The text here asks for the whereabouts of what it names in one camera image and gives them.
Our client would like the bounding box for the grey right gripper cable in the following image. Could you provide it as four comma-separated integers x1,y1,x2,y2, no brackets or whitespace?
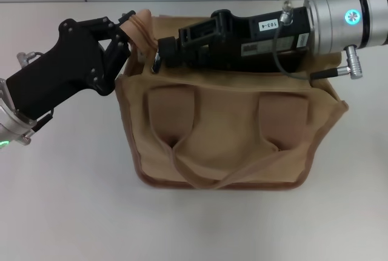
272,0,364,81

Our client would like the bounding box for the silver zipper slider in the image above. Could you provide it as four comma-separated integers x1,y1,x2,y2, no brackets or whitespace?
150,46,164,75

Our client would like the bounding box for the khaki fabric food bag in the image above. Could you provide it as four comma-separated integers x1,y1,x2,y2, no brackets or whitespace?
115,8,349,191

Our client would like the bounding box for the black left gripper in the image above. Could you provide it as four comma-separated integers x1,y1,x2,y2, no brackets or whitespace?
5,10,138,122

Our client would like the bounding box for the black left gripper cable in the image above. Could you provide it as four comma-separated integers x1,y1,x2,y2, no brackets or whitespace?
16,50,56,136

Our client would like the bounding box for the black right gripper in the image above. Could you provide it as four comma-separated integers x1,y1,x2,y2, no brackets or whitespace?
156,5,313,74

